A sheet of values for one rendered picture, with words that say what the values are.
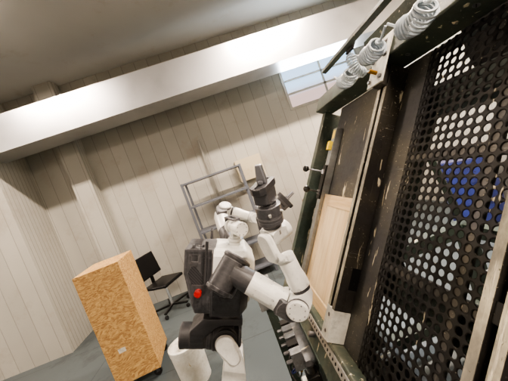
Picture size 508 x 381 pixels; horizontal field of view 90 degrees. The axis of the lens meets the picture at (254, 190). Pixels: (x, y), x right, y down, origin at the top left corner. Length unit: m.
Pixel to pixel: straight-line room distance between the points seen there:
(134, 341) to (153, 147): 3.00
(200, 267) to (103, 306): 2.01
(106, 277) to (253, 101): 3.52
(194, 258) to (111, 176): 4.02
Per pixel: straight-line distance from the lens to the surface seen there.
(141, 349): 3.18
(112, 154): 5.04
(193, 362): 2.74
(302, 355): 1.43
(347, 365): 1.10
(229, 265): 0.96
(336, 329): 1.15
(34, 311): 5.22
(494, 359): 0.64
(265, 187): 0.78
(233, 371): 1.38
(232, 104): 4.80
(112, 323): 3.11
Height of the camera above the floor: 1.63
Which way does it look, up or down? 4 degrees down
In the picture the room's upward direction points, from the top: 20 degrees counter-clockwise
